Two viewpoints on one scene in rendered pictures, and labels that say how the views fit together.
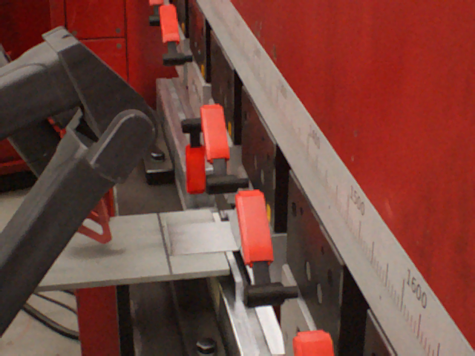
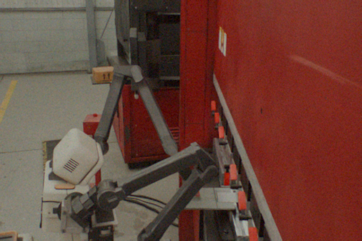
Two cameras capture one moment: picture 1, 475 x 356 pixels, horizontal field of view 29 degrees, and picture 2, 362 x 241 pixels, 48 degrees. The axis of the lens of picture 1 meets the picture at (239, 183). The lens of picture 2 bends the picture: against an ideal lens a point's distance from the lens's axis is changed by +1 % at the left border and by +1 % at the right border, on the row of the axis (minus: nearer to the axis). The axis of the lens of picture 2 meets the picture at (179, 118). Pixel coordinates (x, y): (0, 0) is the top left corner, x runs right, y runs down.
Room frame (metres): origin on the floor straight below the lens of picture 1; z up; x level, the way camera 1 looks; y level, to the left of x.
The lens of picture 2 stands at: (-0.55, 0.00, 2.00)
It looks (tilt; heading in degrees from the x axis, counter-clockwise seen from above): 20 degrees down; 9
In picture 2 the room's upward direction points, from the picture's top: 1 degrees clockwise
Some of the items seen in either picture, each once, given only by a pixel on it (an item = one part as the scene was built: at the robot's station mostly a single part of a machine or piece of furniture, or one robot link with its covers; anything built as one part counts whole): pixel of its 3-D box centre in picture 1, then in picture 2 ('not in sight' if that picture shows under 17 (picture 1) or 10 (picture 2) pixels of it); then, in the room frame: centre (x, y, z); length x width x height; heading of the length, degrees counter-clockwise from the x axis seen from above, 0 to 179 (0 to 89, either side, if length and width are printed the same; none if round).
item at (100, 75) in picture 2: not in sight; (104, 73); (3.18, 1.38, 1.04); 0.30 x 0.26 x 0.12; 25
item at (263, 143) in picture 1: (296, 190); (254, 189); (0.78, -0.05, 1.26); 0.15 x 0.09 x 0.17; 11
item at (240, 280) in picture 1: (234, 253); (236, 202); (1.12, 0.01, 0.99); 0.20 x 0.03 x 0.03; 11
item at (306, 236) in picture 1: (358, 303); (266, 222); (0.58, -0.09, 1.26); 0.15 x 0.09 x 0.17; 11
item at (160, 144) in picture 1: (153, 147); (211, 162); (1.73, 0.18, 0.89); 0.30 x 0.05 x 0.03; 11
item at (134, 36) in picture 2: not in sight; (138, 57); (2.22, 0.76, 1.42); 0.45 x 0.12 x 0.36; 16
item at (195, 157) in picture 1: (200, 156); (228, 175); (0.98, 0.05, 1.20); 0.04 x 0.02 x 0.10; 101
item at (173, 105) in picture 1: (183, 139); (222, 160); (1.69, 0.11, 0.92); 0.50 x 0.06 x 0.10; 11
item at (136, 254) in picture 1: (128, 248); (204, 198); (1.12, 0.16, 1.00); 0.26 x 0.18 x 0.01; 101
